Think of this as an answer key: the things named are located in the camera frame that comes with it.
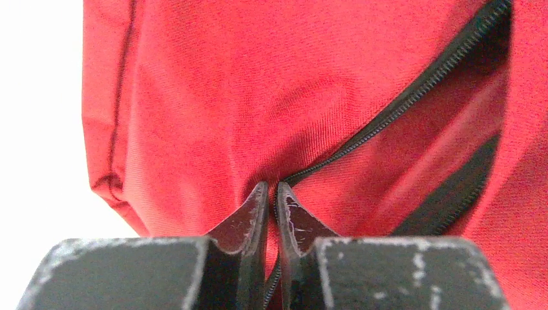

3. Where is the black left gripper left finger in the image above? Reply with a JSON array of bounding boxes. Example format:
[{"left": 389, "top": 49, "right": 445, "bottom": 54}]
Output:
[{"left": 18, "top": 181, "right": 269, "bottom": 309}]

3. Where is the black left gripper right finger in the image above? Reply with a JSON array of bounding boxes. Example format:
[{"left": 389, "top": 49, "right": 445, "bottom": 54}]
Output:
[{"left": 277, "top": 182, "right": 510, "bottom": 309}]

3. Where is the red student backpack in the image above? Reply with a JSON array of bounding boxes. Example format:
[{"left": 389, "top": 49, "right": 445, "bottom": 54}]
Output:
[{"left": 82, "top": 1, "right": 547, "bottom": 309}]

